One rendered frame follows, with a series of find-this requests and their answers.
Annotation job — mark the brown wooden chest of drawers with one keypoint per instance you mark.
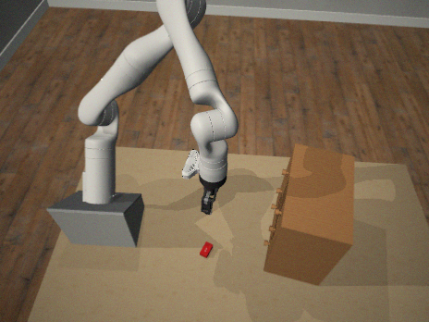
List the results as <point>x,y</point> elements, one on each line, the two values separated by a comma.
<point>317,223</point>

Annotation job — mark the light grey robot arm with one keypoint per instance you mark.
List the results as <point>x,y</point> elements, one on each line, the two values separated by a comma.
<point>130,70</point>

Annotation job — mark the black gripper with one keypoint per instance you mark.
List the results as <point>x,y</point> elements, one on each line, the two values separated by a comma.
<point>210,188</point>

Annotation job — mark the red nine-volt battery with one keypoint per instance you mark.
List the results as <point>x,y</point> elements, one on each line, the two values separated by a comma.
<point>206,249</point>

